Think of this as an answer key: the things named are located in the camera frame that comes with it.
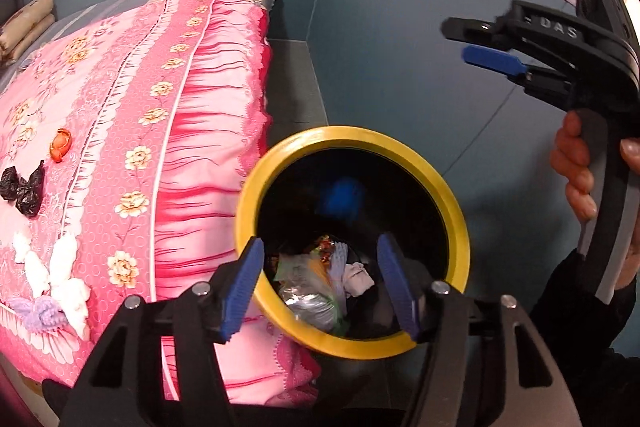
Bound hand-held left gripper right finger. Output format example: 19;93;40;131
376;232;583;427

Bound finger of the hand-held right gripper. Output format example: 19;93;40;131
462;46;571;98
441;18;516;45

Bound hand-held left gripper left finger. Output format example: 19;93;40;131
42;237;266;427

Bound white tissue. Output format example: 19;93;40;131
342;261;375;299
12;232;33;264
48;234;92;340
24;252;51;298

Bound pale foam fruit net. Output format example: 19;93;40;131
327;242;351;298

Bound green silver snack wrapper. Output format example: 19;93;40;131
272;252;343;333

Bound colourful snack wrapper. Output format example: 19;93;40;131
310;234;346;265

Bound black yellow-rimmed waste bin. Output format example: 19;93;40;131
235;125;471;361

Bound black knotted plastic bag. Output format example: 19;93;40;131
15;159;46;217

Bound small black plastic bag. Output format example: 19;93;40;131
0;166;20;201

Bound person's right forearm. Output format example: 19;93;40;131
530;252;640;427

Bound person's right hand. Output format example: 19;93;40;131
550;112;640;223

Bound pink floral blanket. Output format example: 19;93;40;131
0;0;323;408

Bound beige pillows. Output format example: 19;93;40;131
0;0;56;62

